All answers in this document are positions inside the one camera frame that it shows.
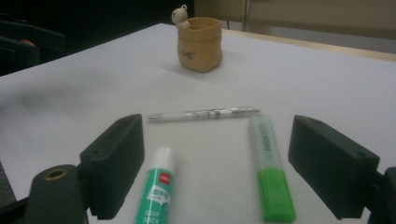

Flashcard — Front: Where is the green and white glue stick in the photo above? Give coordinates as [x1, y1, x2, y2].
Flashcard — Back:
[133, 146, 177, 224]

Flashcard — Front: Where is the tan pen holder with bear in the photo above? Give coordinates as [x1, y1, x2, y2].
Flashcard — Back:
[171, 4, 224, 74]

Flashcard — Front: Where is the white clear pen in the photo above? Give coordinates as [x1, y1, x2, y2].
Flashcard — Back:
[146, 105, 262, 123]

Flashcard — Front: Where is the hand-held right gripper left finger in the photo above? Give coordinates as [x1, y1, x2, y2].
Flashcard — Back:
[78, 113, 146, 220]

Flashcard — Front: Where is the metal stand pole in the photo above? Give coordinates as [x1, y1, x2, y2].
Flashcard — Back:
[244, 0, 252, 33]

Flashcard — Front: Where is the green highlighter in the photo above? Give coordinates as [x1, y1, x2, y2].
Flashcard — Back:
[248, 114, 298, 224]

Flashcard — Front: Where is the beige curtain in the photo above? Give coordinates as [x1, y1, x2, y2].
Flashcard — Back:
[193, 0, 396, 41]

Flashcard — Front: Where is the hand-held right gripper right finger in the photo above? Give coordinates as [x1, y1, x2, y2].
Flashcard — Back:
[287, 114, 381, 220]

